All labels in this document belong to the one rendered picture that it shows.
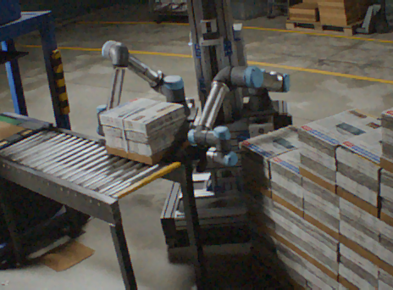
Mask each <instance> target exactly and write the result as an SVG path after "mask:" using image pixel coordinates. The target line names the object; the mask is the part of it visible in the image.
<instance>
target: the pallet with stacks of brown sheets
mask: <svg viewBox="0 0 393 290"><path fill-rule="evenodd" d="M302 1H303V3H299V4H297V5H295V6H294V5H292V6H290V7H289V10H290V19H289V20H287V21H286V29H291V30H294V31H311V32H323V33H329V34H341V35H345V36H353V35H355V34H356V33H355V28H357V27H358V26H363V22H364V20H365V18H366V17H365V16H366V14H367V12H368V7H370V4H369V0H302ZM296 23H298V25H301V24H313V25H314V27H315V29H308V28H299V27H296ZM326 25H334V26H336V27H343V29H344V32H341V31H327V30H325V26H326Z"/></svg>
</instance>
